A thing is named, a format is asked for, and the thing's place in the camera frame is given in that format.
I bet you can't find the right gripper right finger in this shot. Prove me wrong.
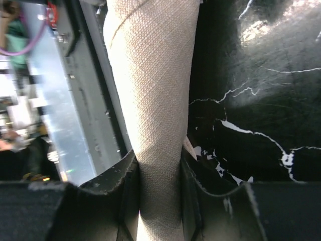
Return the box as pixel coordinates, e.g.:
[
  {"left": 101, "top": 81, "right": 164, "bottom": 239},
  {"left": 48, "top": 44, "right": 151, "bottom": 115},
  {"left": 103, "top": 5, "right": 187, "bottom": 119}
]
[{"left": 181, "top": 151, "right": 320, "bottom": 240}]

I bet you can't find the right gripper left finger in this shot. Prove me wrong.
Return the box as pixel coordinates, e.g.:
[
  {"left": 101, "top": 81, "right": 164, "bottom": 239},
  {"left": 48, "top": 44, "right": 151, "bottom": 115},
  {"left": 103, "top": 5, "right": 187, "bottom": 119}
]
[{"left": 1, "top": 151, "right": 139, "bottom": 240}]

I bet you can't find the beige cloth napkin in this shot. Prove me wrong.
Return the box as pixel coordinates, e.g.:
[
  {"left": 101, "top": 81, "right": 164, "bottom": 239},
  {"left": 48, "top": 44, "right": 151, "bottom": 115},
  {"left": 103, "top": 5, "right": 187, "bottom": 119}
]
[{"left": 103, "top": 1, "right": 200, "bottom": 240}]

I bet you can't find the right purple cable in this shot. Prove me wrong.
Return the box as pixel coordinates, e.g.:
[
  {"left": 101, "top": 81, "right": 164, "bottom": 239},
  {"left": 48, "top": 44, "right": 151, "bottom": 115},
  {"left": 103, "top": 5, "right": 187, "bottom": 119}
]
[{"left": 0, "top": 5, "right": 50, "bottom": 57}]

